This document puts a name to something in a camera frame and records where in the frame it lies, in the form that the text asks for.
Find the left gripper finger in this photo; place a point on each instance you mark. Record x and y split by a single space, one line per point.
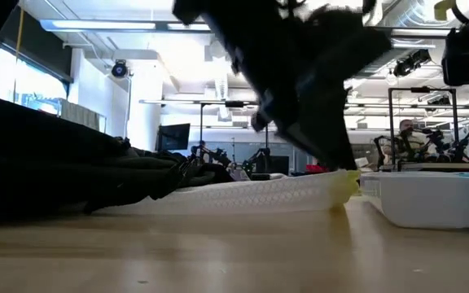
320 126

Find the white mesh pouch green trim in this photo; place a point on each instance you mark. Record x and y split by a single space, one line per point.
259 195

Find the white and blue box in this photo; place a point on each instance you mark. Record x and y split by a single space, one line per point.
422 203

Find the black backpack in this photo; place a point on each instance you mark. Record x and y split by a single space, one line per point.
35 163

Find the black ceiling spotlight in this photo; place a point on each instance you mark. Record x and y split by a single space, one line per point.
119 69
411 63

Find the person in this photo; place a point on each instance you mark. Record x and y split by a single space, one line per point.
407 128

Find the black computer monitor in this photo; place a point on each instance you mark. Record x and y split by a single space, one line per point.
173 136

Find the grey curtain panel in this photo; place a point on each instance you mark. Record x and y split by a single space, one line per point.
80 116

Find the dark window blind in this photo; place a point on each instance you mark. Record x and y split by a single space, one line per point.
43 49

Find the robot workstation with black frame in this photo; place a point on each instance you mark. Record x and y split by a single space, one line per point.
391 122

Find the silver ventilation duct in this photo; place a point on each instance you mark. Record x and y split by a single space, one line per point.
405 12

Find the black stand frame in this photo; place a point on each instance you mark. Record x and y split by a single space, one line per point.
201 122

